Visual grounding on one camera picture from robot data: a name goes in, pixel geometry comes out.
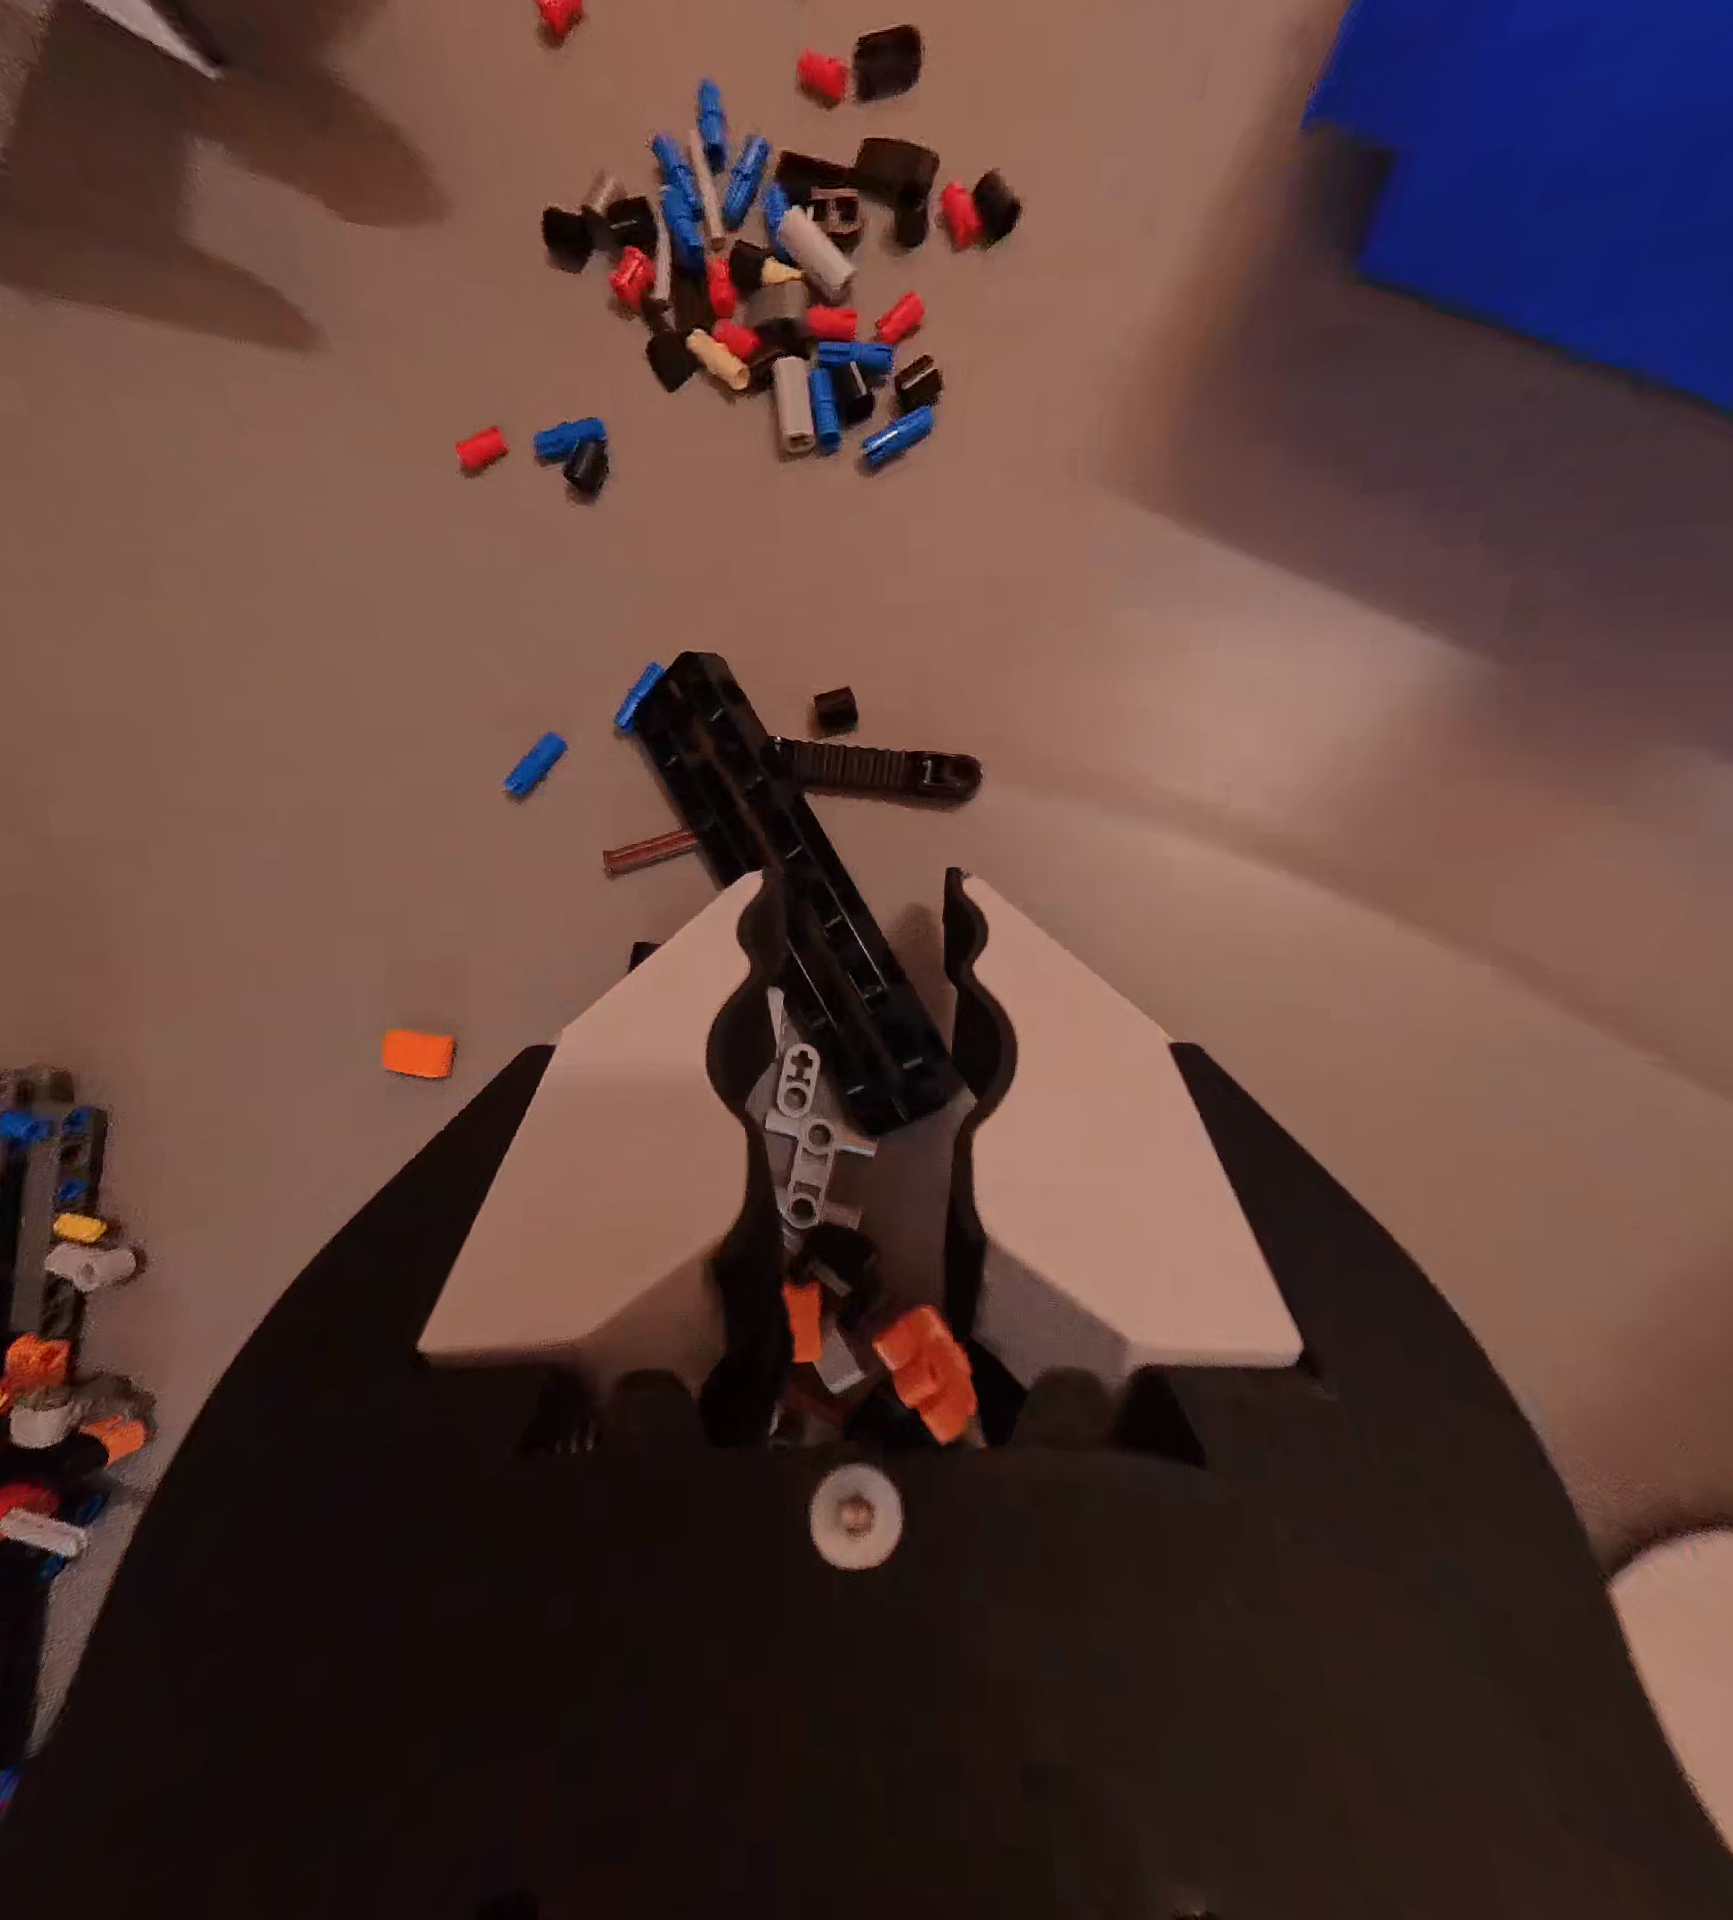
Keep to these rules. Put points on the black lego gear rack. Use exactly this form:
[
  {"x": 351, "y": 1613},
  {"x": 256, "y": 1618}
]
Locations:
[{"x": 873, "y": 769}]

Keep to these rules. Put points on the pile of small lego pins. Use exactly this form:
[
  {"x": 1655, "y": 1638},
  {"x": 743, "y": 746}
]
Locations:
[{"x": 791, "y": 249}]

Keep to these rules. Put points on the long blue lego pin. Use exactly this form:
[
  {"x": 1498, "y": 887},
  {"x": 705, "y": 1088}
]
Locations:
[
  {"x": 533, "y": 762},
  {"x": 639, "y": 694}
]

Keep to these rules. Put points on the red lego pin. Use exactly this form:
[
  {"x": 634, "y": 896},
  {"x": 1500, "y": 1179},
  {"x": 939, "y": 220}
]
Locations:
[
  {"x": 481, "y": 447},
  {"x": 820, "y": 75},
  {"x": 558, "y": 15}
]

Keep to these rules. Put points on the black lego bush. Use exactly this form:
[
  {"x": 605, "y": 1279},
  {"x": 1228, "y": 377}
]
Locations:
[{"x": 834, "y": 708}]

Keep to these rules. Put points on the orange lego block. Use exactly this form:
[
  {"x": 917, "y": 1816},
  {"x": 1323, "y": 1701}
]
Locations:
[{"x": 418, "y": 1053}]

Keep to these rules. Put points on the black lego pin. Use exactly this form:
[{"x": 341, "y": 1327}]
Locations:
[
  {"x": 584, "y": 470},
  {"x": 889, "y": 61}
]

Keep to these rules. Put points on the heap of mixed lego pieces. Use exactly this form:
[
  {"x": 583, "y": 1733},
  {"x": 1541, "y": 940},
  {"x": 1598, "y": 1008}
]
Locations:
[{"x": 26, "y": 1351}]

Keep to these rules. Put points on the blue plastic bin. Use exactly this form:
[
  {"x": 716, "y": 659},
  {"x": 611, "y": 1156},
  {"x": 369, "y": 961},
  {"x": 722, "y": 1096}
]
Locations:
[{"x": 1585, "y": 181}]

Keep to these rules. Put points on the grey lego cross connector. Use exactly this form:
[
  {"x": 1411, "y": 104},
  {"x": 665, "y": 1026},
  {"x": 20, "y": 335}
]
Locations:
[{"x": 803, "y": 1119}]

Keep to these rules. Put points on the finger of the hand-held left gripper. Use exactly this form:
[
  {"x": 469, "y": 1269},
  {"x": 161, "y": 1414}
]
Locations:
[{"x": 154, "y": 18}]

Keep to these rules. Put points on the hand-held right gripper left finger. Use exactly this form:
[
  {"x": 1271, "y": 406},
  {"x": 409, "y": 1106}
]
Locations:
[{"x": 580, "y": 1200}]

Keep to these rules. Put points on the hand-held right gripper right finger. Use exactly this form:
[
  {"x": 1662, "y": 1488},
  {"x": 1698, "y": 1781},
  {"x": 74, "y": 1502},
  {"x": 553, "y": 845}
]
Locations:
[{"x": 1107, "y": 1200}]

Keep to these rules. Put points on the orange lego connector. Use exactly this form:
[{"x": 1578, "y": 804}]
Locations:
[{"x": 927, "y": 1373}]

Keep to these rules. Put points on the brown lego axle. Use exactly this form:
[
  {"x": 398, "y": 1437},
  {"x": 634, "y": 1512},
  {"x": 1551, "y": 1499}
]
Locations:
[{"x": 648, "y": 852}]

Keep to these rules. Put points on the black lego frame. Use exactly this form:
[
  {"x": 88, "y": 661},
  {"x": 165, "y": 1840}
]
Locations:
[{"x": 746, "y": 780}]

